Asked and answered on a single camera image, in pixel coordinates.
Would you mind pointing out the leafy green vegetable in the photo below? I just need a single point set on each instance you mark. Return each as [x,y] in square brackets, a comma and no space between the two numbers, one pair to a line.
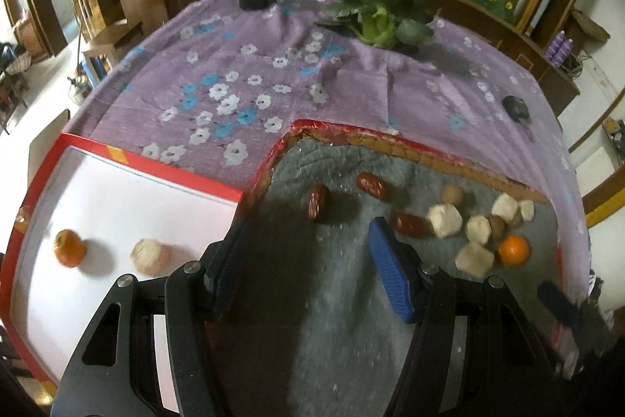
[381,14]

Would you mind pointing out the white peeled chunk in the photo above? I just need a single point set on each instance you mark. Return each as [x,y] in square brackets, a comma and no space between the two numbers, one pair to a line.
[527,209]
[444,220]
[150,257]
[504,206]
[478,229]
[474,259]

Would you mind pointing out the red tray with white inside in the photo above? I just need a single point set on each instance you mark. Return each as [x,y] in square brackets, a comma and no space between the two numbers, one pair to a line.
[122,202]

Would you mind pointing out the metal kettle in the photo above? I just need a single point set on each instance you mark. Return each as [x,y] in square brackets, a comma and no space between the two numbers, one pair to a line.
[78,84]

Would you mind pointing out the purple floral tablecloth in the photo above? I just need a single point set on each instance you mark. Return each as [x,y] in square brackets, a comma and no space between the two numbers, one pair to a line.
[273,55]

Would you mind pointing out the brown longan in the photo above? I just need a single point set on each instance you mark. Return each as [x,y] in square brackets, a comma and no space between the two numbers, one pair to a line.
[451,194]
[497,226]

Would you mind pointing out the purple bottles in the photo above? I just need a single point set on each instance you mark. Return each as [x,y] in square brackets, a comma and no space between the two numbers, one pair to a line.
[559,47]

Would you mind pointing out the wicker basket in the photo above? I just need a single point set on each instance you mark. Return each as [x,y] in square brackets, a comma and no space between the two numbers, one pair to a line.
[27,38]

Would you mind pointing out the black car key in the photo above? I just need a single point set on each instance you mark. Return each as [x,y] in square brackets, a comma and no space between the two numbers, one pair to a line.
[516,108]

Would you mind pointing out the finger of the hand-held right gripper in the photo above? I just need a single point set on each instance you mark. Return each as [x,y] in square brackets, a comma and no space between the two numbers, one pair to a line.
[556,302]

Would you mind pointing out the red date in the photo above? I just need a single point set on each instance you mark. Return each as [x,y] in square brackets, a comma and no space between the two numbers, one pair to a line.
[318,202]
[373,186]
[409,225]

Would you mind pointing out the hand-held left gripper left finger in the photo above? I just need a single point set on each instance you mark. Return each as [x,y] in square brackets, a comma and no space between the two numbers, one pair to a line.
[228,273]

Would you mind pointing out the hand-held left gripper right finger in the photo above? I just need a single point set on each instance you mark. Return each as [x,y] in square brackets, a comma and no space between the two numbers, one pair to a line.
[390,270]

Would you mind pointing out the wooden stool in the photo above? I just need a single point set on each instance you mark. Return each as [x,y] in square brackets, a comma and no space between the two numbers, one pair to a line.
[105,48]

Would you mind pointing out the cardboard sheet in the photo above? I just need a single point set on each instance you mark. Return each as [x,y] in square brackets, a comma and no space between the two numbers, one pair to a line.
[46,138]

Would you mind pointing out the red box with grey lining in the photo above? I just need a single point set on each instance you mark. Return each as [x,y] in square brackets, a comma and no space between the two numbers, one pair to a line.
[317,324]

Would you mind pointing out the tangerine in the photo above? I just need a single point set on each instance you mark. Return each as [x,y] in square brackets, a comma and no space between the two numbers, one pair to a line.
[514,249]
[70,247]

